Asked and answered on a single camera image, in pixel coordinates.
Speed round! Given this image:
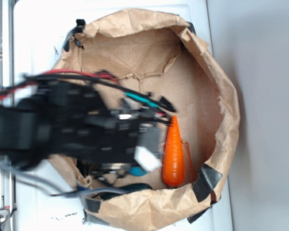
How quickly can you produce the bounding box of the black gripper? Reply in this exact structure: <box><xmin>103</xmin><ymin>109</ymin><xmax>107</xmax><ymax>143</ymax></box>
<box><xmin>86</xmin><ymin>107</ymin><xmax>162</xmax><ymax>172</ymax></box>

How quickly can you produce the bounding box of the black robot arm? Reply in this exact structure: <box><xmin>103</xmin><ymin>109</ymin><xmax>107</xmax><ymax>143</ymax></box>
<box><xmin>0</xmin><ymin>73</ymin><xmax>165</xmax><ymax>171</ymax></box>

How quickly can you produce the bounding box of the blue ball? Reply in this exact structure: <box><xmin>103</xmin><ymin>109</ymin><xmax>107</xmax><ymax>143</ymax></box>
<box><xmin>129</xmin><ymin>167</ymin><xmax>147</xmax><ymax>177</ymax></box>

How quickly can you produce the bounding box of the dark green toy cucumber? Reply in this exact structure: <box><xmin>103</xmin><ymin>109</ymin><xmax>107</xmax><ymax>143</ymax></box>
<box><xmin>100</xmin><ymin>183</ymin><xmax>152</xmax><ymax>200</ymax></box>

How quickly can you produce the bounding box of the orange toy carrot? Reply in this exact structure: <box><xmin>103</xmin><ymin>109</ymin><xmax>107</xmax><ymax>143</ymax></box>
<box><xmin>162</xmin><ymin>116</ymin><xmax>184</xmax><ymax>188</ymax></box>

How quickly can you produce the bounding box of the brown paper bag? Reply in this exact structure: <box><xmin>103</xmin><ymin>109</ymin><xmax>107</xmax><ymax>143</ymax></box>
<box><xmin>54</xmin><ymin>9</ymin><xmax>240</xmax><ymax>231</ymax></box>

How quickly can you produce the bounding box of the white plastic tray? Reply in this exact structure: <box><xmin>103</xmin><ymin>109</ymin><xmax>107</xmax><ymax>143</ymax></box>
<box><xmin>13</xmin><ymin>0</ymin><xmax>235</xmax><ymax>231</ymax></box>

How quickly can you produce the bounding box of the metal frame rail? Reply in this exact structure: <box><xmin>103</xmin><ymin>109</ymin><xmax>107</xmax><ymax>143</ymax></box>
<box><xmin>0</xmin><ymin>0</ymin><xmax>16</xmax><ymax>231</ymax></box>

